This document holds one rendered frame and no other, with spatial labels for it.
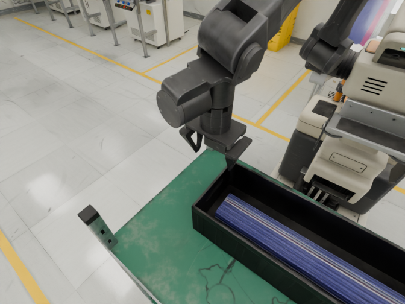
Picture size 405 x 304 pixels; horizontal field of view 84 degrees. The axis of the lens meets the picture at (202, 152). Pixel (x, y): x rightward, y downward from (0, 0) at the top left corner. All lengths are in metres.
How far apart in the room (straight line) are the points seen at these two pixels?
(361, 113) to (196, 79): 0.67
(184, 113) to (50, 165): 2.12
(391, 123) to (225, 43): 0.68
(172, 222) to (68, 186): 1.59
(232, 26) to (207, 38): 0.03
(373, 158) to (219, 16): 0.84
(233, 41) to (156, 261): 0.48
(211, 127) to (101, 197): 1.62
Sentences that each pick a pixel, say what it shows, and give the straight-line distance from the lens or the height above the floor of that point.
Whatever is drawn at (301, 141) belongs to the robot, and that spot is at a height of 0.64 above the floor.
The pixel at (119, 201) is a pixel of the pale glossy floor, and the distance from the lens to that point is 1.86.
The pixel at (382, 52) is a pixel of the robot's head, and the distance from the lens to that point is 0.79.
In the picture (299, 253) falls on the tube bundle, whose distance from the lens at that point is 0.58.
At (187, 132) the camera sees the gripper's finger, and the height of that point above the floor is 1.21.
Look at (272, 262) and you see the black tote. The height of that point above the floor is 1.06.
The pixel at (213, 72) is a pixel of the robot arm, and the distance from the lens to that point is 0.32.
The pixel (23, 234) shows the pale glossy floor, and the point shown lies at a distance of 2.05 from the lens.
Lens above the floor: 1.50
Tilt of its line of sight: 46 degrees down
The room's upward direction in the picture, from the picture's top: straight up
